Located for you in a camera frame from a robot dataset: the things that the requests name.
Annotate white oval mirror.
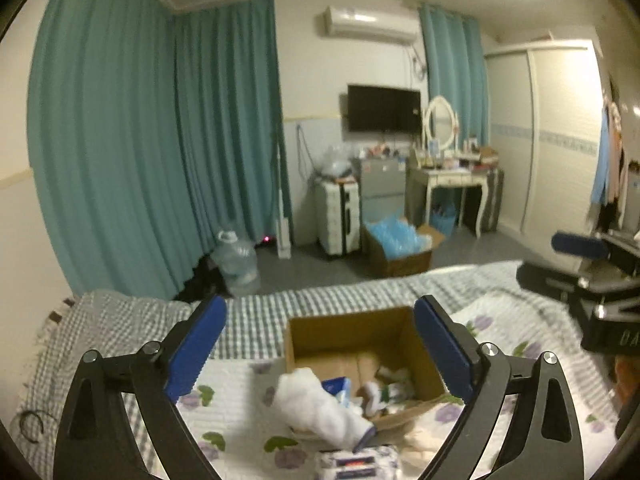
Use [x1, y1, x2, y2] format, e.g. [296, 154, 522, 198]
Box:
[422, 96, 459, 154]

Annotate black wall television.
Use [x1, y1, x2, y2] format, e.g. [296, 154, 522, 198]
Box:
[346, 85, 422, 133]

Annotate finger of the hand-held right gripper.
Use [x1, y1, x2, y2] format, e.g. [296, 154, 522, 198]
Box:
[551, 231, 640, 273]
[516, 260, 603, 307]

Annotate black floor bag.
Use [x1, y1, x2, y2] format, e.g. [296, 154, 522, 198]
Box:
[180, 255, 227, 304]

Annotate white suitcase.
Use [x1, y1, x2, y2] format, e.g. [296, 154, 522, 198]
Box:
[315, 180, 362, 258]

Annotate black hair tie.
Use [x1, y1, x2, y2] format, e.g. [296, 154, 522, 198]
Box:
[20, 410, 46, 444]

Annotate white dressing table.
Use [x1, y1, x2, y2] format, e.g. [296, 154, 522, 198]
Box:
[407, 161, 493, 239]

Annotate white louvred wardrobe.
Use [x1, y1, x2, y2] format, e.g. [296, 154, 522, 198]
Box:
[484, 40, 608, 242]

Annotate blue hanging garment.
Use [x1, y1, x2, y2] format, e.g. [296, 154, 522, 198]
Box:
[590, 105, 614, 206]

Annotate floral tissue pack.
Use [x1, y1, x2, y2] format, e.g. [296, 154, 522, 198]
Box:
[314, 445, 403, 480]

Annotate air conditioner cable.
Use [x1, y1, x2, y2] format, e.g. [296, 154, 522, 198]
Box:
[410, 44, 428, 81]

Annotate blue and white tissue pack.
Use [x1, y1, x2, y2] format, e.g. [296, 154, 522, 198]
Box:
[320, 377, 352, 404]

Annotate grey cabinet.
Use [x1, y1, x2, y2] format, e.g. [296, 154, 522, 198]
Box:
[352, 156, 411, 222]

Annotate pile of blue plastic bags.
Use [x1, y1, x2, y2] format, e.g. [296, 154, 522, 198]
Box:
[365, 216, 434, 261]

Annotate pale hanging clothes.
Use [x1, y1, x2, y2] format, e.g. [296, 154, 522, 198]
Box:
[607, 77, 640, 233]

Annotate white pole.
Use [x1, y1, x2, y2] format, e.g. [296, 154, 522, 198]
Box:
[275, 125, 294, 259]

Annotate clear plastic bag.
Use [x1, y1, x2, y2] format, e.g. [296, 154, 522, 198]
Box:
[320, 144, 357, 179]

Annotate person's right hand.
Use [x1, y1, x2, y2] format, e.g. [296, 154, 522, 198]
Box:
[611, 357, 635, 406]

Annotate white floral quilt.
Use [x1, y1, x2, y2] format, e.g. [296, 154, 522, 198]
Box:
[150, 287, 626, 480]

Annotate white fluffy towel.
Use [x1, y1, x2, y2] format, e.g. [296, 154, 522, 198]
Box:
[272, 367, 376, 453]

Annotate narrow teal curtain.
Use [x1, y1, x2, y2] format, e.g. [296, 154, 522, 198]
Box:
[417, 2, 488, 152]

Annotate white thin cloth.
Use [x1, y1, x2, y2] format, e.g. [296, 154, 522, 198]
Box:
[362, 382, 416, 413]

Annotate white air conditioner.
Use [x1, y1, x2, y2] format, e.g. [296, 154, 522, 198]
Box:
[322, 5, 421, 46]

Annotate black wall cable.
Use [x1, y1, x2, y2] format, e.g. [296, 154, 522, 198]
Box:
[295, 122, 321, 182]

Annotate cardboard floor box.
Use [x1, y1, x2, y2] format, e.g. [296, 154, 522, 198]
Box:
[362, 224, 446, 279]

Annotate large clear water bottle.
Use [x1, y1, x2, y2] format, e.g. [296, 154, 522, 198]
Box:
[210, 230, 261, 296]

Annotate blue basket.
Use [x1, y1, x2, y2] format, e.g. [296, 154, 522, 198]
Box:
[431, 202, 459, 236]

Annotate wide teal curtain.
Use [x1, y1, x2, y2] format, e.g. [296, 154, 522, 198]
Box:
[27, 0, 182, 302]

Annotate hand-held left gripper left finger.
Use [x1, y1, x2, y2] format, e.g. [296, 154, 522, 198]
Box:
[54, 296, 228, 480]

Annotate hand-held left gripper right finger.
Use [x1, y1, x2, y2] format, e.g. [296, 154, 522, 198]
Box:
[414, 296, 586, 480]

